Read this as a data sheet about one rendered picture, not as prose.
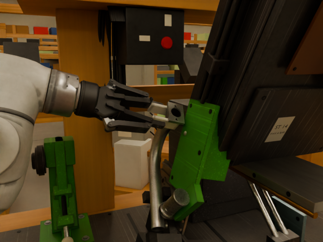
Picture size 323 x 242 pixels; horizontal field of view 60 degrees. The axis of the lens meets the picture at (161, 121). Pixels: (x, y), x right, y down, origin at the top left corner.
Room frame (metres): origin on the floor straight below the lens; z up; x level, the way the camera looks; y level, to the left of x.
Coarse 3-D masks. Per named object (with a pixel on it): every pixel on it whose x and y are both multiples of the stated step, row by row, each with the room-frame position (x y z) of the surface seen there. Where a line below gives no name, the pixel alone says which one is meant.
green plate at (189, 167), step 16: (192, 112) 0.63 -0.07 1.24; (208, 112) 0.57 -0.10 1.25; (192, 128) 0.61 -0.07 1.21; (208, 128) 0.55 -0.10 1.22; (192, 144) 0.59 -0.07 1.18; (208, 144) 0.55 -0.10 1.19; (176, 160) 0.63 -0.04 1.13; (192, 160) 0.57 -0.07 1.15; (208, 160) 0.56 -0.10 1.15; (224, 160) 0.58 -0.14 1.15; (176, 176) 0.61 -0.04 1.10; (192, 176) 0.55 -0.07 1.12; (208, 176) 0.56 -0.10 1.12; (224, 176) 0.58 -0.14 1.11
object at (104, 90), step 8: (88, 88) 0.56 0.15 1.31; (96, 88) 0.57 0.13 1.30; (104, 88) 0.62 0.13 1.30; (80, 96) 0.55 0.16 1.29; (88, 96) 0.55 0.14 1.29; (96, 96) 0.56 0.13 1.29; (104, 96) 0.60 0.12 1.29; (80, 104) 0.55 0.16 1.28; (88, 104) 0.55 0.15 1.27; (96, 104) 0.56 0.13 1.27; (104, 104) 0.58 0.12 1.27; (80, 112) 0.56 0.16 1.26; (88, 112) 0.56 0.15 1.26; (96, 112) 0.57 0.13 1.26; (104, 112) 0.57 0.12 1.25; (112, 112) 0.58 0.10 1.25
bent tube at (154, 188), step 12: (168, 108) 0.64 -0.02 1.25; (180, 108) 0.66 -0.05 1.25; (168, 120) 0.62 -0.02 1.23; (180, 120) 0.63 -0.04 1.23; (156, 132) 0.69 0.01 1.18; (168, 132) 0.68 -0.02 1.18; (156, 144) 0.69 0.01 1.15; (156, 156) 0.68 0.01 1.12; (156, 168) 0.66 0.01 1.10; (156, 180) 0.64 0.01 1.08; (156, 192) 0.61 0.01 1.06; (156, 204) 0.59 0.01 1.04; (156, 216) 0.57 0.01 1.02; (156, 228) 0.57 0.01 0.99
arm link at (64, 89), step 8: (56, 72) 0.55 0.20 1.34; (64, 72) 0.57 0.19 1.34; (56, 80) 0.53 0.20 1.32; (64, 80) 0.54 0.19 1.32; (72, 80) 0.55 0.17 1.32; (48, 88) 0.54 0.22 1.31; (56, 88) 0.53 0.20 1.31; (64, 88) 0.53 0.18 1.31; (72, 88) 0.54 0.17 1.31; (80, 88) 0.56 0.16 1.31; (48, 96) 0.52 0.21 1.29; (56, 96) 0.52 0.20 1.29; (64, 96) 0.53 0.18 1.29; (72, 96) 0.54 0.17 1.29; (48, 104) 0.52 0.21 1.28; (56, 104) 0.53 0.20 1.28; (64, 104) 0.53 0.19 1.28; (72, 104) 0.54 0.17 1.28; (48, 112) 0.54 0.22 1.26; (56, 112) 0.54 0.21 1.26; (64, 112) 0.54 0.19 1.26; (72, 112) 0.55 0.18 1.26
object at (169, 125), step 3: (153, 117) 0.62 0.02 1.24; (156, 117) 0.62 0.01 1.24; (159, 117) 0.62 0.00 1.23; (162, 117) 0.63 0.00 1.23; (159, 120) 0.62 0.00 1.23; (162, 120) 0.63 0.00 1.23; (165, 120) 0.63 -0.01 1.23; (165, 123) 0.64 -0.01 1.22; (168, 123) 0.64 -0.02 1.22; (171, 123) 0.64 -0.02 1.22; (174, 123) 0.64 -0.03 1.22; (165, 126) 0.64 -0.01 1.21; (168, 126) 0.64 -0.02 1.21; (171, 126) 0.65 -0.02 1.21; (174, 126) 0.65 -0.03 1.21; (174, 129) 0.66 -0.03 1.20
